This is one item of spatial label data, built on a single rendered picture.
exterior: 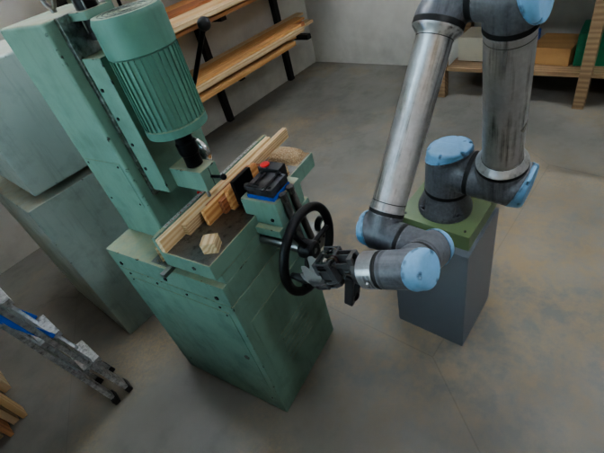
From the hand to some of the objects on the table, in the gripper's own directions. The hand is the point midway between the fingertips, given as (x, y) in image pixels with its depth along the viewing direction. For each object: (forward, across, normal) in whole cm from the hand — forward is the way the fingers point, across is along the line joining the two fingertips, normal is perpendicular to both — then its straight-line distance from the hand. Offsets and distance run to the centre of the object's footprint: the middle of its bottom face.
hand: (306, 275), depth 110 cm
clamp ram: (+24, -19, -17) cm, 35 cm away
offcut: (+24, +5, -16) cm, 29 cm away
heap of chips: (+27, -44, -17) cm, 54 cm away
